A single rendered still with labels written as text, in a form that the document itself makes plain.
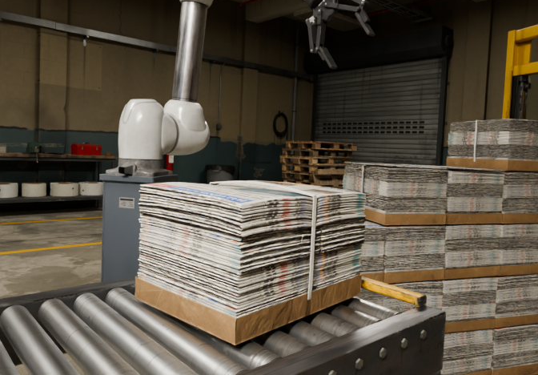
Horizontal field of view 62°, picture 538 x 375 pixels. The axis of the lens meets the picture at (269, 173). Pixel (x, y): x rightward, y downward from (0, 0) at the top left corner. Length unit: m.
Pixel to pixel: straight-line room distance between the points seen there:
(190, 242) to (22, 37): 7.43
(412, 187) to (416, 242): 0.22
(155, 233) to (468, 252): 1.49
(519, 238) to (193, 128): 1.49
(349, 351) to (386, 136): 9.01
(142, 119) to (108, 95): 6.76
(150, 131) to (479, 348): 1.64
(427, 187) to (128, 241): 1.17
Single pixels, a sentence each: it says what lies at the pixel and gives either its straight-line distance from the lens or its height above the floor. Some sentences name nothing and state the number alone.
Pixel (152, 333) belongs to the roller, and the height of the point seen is 0.78.
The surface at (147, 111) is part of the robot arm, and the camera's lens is 1.62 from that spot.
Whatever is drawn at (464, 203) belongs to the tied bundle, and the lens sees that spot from 2.03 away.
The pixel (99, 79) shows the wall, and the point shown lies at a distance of 8.34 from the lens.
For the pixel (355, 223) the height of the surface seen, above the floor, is 0.96.
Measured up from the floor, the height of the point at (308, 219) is 0.99.
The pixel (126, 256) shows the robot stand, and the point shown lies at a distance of 1.65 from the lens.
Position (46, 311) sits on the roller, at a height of 0.79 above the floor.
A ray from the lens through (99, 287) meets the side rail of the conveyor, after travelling 1.05.
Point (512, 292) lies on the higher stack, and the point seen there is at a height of 0.53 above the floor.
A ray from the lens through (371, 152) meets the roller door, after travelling 9.90.
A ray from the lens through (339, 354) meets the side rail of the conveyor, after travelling 0.75.
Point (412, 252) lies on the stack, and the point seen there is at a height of 0.73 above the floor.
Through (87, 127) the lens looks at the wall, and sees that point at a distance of 8.21.
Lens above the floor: 1.11
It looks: 3 degrees down
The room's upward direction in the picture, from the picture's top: 2 degrees clockwise
